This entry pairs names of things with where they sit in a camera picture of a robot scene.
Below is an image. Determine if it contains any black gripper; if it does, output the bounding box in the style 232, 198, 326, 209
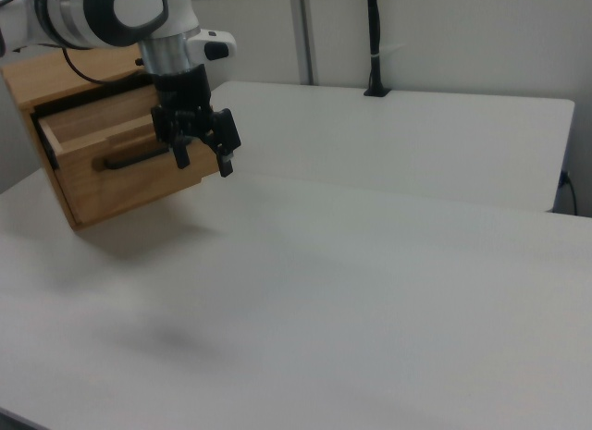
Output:
150, 64, 243, 179

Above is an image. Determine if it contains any wooden drawer cabinet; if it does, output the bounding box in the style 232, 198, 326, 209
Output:
1, 44, 158, 231

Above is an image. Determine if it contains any wooden drawer with black handle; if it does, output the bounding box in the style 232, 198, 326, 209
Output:
37, 115, 220, 231

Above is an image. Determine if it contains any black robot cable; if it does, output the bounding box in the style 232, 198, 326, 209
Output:
61, 46, 154, 86

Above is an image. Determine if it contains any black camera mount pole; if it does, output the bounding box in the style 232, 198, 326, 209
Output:
363, 0, 392, 98

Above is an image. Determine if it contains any black wall cable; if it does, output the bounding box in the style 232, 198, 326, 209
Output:
559, 170, 579, 215

